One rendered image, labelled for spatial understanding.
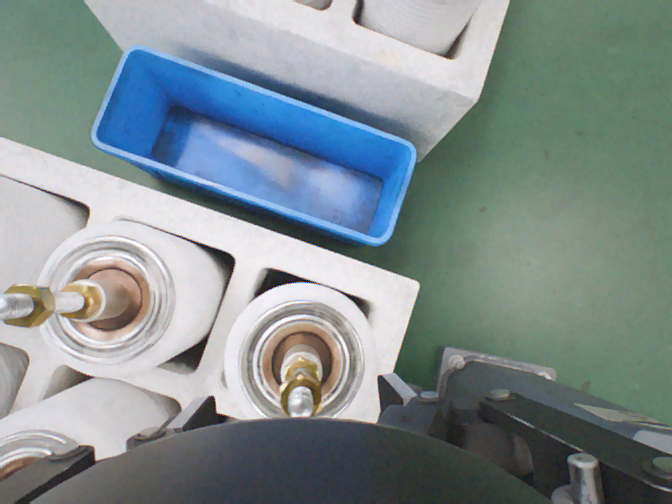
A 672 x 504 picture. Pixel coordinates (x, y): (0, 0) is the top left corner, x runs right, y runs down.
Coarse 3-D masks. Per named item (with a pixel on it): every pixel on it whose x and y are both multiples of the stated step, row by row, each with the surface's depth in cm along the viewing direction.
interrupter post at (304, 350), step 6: (294, 348) 23; (300, 348) 23; (306, 348) 23; (312, 348) 24; (288, 354) 23; (294, 354) 22; (300, 354) 21; (306, 354) 22; (312, 354) 22; (288, 360) 21; (312, 360) 22; (318, 360) 22; (282, 366) 21; (318, 366) 22; (282, 372) 21; (318, 372) 21; (282, 378) 21; (318, 378) 21
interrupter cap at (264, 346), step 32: (256, 320) 24; (288, 320) 24; (320, 320) 24; (256, 352) 24; (320, 352) 25; (352, 352) 24; (256, 384) 24; (352, 384) 24; (288, 416) 24; (320, 416) 24
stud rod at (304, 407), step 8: (304, 368) 20; (296, 392) 16; (304, 392) 16; (296, 400) 15; (304, 400) 15; (312, 400) 16; (288, 408) 15; (296, 408) 15; (304, 408) 15; (312, 408) 15
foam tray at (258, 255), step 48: (0, 144) 31; (48, 192) 40; (96, 192) 31; (144, 192) 31; (192, 240) 36; (240, 240) 32; (288, 240) 32; (240, 288) 31; (336, 288) 32; (384, 288) 32; (0, 336) 30; (384, 336) 32; (48, 384) 30; (144, 384) 30; (192, 384) 31
